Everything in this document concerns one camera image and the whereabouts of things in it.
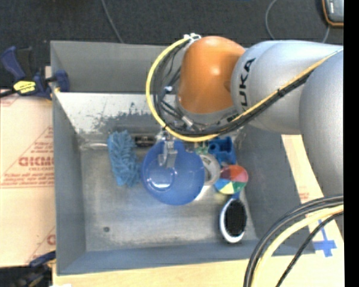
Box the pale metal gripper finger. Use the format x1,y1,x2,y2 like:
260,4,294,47
157,141,170,166
167,148,178,168

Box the blue plastic bowl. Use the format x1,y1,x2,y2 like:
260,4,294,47
141,139,206,206

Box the blue fuzzy cloth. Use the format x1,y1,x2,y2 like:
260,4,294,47
107,130,142,188

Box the blue plastic toy block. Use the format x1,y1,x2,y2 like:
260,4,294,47
208,136,238,164

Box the multicoloured ball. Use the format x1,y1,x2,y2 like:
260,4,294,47
213,164,249,196

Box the grey metal bin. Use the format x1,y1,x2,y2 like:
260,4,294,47
50,40,315,276

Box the black and white brush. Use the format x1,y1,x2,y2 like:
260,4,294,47
219,197,248,245

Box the brown cardboard board, red print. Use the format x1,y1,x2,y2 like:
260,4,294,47
0,89,325,268

